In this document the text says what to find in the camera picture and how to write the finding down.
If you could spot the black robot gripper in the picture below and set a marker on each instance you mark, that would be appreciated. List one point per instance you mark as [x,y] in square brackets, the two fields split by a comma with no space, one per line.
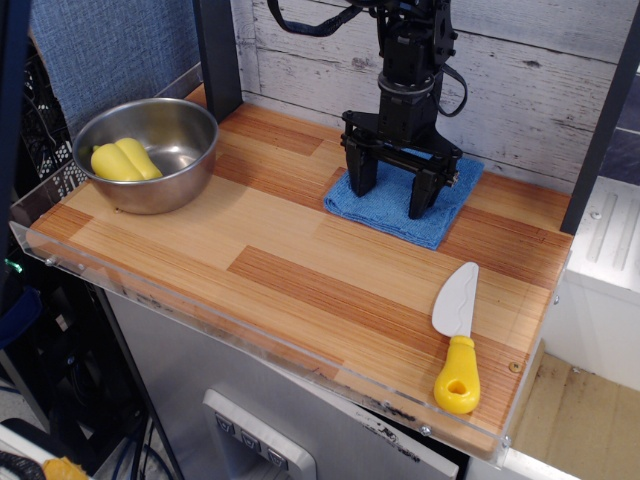
[402,133]

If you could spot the blue cloth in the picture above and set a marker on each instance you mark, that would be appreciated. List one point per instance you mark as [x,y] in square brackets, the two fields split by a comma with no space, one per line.
[386,207]

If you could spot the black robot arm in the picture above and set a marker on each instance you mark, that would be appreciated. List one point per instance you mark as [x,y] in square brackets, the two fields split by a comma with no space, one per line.
[416,40]

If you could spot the white yellow toy knife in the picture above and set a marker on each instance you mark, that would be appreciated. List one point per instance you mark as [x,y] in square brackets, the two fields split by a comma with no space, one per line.
[457,387]

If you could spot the stainless steel bowl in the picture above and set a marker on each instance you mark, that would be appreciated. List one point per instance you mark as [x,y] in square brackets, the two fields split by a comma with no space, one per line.
[149,156]

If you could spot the clear acrylic table guard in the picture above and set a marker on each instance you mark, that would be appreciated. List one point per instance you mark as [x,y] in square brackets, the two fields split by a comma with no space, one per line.
[256,261]

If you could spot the white ribbed box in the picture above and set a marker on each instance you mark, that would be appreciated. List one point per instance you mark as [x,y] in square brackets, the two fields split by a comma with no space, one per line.
[593,320]

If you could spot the yellow toy pepper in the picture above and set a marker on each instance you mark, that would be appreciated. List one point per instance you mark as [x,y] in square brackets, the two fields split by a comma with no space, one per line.
[124,160]

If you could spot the stainless steel cabinet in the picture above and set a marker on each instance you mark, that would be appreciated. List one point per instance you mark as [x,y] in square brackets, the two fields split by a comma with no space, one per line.
[205,392]

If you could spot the grey control panel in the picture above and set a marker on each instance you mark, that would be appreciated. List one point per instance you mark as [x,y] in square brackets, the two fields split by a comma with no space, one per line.
[255,440]

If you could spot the blue fabric panel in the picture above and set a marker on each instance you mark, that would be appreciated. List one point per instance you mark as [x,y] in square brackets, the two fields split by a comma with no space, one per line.
[100,54]

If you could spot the black plastic crate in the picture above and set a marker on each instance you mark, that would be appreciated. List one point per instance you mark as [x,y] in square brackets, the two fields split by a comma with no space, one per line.
[45,151]

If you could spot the yellow crumpled object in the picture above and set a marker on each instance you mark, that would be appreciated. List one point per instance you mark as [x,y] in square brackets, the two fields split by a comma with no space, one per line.
[63,469]

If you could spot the right black vertical post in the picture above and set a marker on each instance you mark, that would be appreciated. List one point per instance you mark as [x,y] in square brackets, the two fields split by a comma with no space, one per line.
[619,88]

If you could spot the black vertical post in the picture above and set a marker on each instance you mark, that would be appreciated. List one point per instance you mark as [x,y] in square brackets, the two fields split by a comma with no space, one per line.
[218,55]
[619,88]

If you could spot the left black vertical post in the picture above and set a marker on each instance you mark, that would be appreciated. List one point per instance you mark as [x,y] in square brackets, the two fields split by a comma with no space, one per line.
[218,55]

